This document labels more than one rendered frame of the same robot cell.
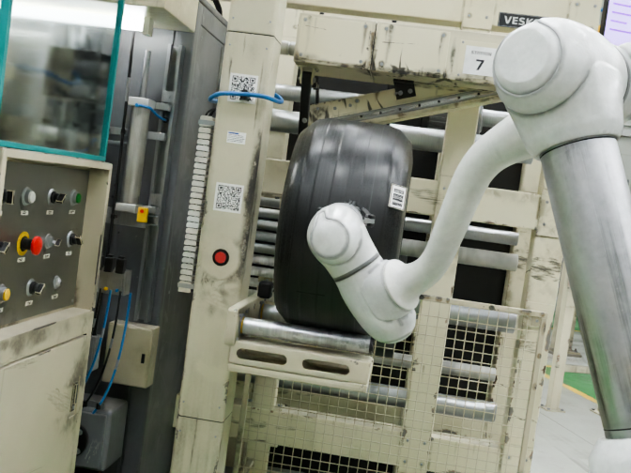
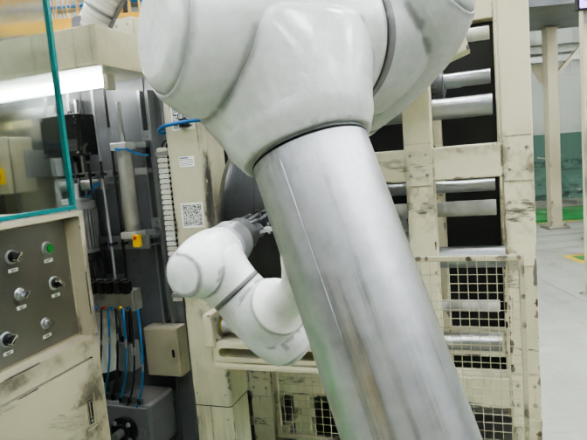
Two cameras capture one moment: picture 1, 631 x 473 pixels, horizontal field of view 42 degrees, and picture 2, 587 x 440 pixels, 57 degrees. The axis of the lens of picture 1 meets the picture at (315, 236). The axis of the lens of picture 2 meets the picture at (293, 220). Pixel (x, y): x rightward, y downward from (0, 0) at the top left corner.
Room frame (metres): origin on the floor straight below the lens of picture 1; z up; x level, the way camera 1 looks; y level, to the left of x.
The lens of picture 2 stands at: (0.65, -0.42, 1.37)
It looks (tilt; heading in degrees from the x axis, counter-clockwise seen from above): 7 degrees down; 13
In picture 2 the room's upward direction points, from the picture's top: 5 degrees counter-clockwise
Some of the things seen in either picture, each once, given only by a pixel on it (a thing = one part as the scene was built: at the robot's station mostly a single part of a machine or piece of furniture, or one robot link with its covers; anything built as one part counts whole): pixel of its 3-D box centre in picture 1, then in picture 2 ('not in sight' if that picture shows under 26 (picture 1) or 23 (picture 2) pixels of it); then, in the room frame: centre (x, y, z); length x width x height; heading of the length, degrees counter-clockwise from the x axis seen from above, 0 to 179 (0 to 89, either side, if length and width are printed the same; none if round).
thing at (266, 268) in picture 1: (264, 252); not in sight; (2.61, 0.16, 1.05); 0.20 x 0.15 x 0.30; 84
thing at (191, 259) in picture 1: (199, 205); (175, 224); (2.20, 0.32, 1.19); 0.05 x 0.04 x 0.48; 174
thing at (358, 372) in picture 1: (300, 359); (276, 348); (2.07, -0.01, 0.84); 0.36 x 0.09 x 0.06; 84
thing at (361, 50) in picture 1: (399, 56); not in sight; (2.49, -0.18, 1.71); 0.61 x 0.25 x 0.15; 84
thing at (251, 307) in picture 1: (247, 316); (238, 311); (2.23, 0.16, 0.90); 0.40 x 0.03 x 0.10; 174
